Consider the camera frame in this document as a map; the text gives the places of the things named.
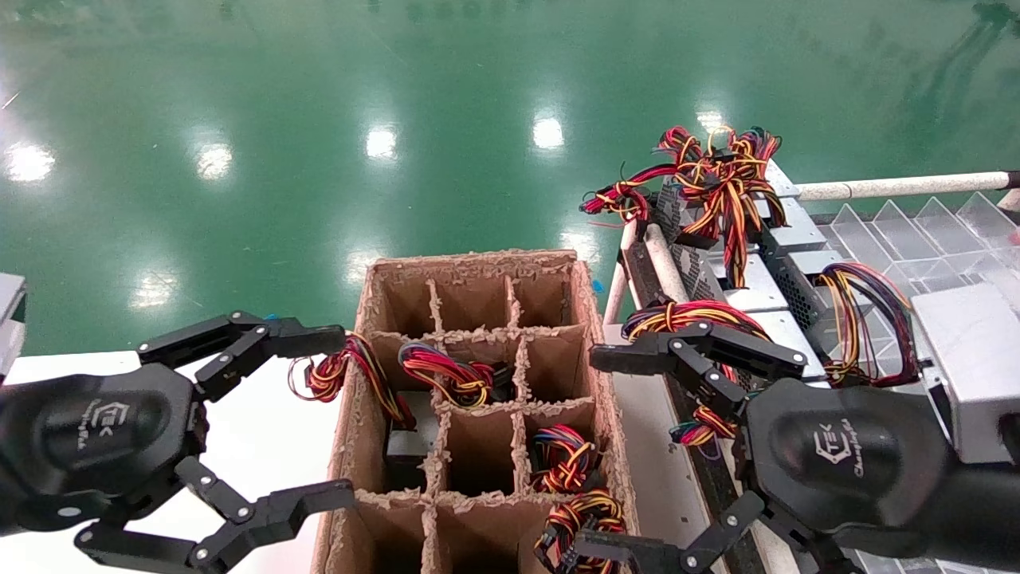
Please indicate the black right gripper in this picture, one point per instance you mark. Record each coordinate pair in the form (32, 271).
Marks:
(845, 454)

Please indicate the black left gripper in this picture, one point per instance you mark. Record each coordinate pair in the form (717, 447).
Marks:
(88, 438)

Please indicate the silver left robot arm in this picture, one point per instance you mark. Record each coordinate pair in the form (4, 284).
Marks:
(9, 319)

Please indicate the brown cardboard divider box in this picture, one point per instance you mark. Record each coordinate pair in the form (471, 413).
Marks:
(478, 303)

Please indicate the long white rack pipe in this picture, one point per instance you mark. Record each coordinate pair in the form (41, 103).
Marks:
(900, 187)

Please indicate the transparent plastic divider tray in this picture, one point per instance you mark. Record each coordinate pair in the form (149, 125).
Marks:
(940, 231)

